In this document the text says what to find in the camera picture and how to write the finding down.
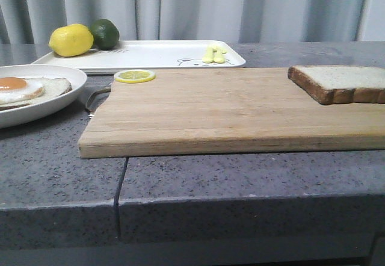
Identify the white bread slice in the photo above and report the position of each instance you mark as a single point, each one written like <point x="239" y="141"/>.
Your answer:
<point x="336" y="84"/>

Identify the white plate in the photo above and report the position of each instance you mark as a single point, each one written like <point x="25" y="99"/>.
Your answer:
<point x="28" y="113"/>

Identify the white bear tray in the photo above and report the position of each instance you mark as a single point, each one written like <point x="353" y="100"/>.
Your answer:
<point x="145" y="54"/>

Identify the wooden cutting board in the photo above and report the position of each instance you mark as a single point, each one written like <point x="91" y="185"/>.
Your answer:
<point x="231" y="110"/>

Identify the yellow plastic fork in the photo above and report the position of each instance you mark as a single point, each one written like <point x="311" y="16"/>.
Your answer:
<point x="208" y="57"/>

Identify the yellow plastic knife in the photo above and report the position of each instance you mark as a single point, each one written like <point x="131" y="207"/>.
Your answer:
<point x="219" y="55"/>

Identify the lemon slice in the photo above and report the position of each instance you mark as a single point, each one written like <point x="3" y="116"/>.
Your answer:
<point x="134" y="76"/>

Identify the green lime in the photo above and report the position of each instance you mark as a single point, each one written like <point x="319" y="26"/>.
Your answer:
<point x="105" y="33"/>

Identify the yellow lemon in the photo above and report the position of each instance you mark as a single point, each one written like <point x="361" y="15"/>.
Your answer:
<point x="71" y="40"/>

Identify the grey curtain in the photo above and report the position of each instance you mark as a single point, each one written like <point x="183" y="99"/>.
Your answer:
<point x="232" y="21"/>

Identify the fried egg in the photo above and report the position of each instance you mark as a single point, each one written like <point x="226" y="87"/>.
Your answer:
<point x="15" y="89"/>

